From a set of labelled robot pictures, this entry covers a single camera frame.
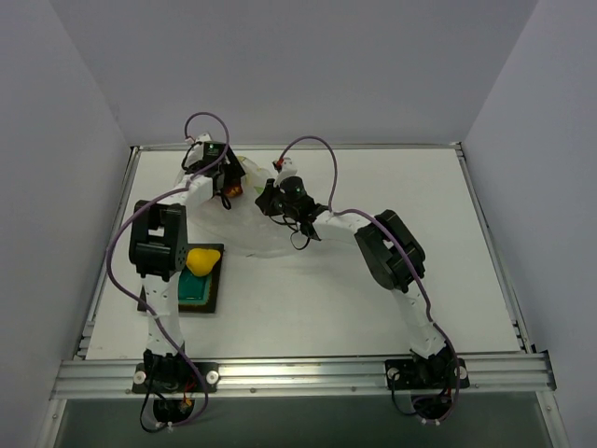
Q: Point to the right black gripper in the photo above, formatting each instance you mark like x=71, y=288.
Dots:
x=267, y=202

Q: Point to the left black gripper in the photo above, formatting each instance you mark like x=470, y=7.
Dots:
x=234, y=169

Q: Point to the dark brown fake fruit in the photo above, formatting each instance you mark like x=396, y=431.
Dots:
x=233, y=190

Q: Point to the translucent white plastic bag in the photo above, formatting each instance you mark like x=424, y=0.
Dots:
x=242, y=229

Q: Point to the yellow fake pear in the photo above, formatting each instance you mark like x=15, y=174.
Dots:
x=201, y=261

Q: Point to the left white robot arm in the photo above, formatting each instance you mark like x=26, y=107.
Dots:
x=160, y=252

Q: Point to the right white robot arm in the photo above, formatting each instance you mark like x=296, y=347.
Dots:
x=392, y=254

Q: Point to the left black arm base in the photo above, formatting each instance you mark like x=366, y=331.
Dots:
x=171, y=392

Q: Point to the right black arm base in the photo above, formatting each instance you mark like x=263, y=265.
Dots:
x=425, y=388

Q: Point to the square teal ceramic plate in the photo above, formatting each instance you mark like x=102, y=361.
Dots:
x=198, y=295

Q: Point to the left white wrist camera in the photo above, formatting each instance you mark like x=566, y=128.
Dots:
x=202, y=138

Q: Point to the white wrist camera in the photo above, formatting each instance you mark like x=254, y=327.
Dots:
x=202, y=138
x=284, y=168

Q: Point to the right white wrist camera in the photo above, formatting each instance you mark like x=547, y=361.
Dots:
x=284, y=168

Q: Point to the aluminium front rail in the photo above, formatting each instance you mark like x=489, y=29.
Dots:
x=309, y=377

